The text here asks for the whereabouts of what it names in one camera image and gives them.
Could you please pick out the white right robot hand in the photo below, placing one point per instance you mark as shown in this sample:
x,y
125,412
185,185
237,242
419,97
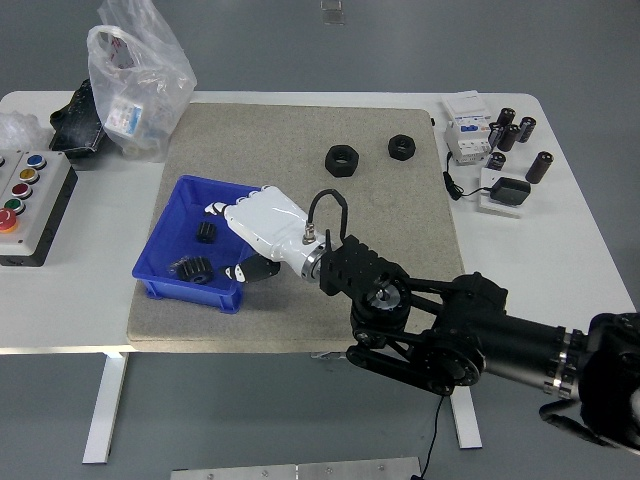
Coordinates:
x,y
270,225

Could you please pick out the small black gear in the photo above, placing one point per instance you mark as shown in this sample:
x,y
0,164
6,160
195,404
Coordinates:
x,y
206,233

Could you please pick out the large black gear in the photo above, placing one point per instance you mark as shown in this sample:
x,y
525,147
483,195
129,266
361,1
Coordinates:
x,y
196,270

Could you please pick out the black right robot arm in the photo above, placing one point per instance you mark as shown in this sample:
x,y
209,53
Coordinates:
x,y
450,320

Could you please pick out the large black hex nut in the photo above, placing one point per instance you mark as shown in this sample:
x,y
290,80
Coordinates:
x,y
341,160

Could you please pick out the small black hex nut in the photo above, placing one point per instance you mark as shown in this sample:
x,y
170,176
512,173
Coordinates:
x,y
402,146

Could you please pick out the grey button control box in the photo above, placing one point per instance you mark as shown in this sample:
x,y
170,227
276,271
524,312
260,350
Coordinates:
x,y
47,215

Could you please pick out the grey-brown mat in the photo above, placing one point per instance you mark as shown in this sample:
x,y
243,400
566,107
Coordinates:
x,y
280,150

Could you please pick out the blue plastic bin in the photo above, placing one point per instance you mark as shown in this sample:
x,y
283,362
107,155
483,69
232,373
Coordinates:
x,y
170,235

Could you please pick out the white and blue carton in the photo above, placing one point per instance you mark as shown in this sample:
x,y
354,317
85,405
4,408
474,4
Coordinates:
x,y
125,116

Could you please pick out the clear plastic bag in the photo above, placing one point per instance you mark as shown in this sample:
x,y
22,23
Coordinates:
x,y
145,65

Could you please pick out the black pouch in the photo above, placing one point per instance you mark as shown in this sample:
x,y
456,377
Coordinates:
x,y
77,127

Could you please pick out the white circuit breaker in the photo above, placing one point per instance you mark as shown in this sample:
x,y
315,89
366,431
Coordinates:
x,y
465,130

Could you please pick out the grey floor socket cover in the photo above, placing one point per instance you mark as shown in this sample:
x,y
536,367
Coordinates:
x,y
332,12

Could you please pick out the black cylindrical capacitor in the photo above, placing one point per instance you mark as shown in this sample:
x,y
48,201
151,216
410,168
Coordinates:
x,y
526,129
495,161
538,167
507,118
494,135
509,138

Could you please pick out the blue push button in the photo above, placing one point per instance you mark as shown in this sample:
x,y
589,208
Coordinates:
x,y
36,161

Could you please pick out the white table leg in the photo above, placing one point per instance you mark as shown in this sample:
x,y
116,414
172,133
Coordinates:
x,y
106,405
467,425

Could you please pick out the yellow push button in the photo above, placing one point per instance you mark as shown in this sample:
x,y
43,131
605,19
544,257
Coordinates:
x,y
28,175

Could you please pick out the red push button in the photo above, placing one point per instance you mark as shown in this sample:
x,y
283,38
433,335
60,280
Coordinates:
x,y
20,190

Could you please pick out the green push button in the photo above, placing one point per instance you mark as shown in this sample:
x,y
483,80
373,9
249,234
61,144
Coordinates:
x,y
13,206

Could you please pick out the red emergency stop button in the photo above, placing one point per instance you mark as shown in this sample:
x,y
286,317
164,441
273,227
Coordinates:
x,y
7,221

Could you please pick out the crumpled clear plastic wrap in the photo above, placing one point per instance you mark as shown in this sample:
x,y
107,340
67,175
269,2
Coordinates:
x,y
20,130

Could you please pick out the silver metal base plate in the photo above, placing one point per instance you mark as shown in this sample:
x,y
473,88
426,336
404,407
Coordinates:
x,y
300,470

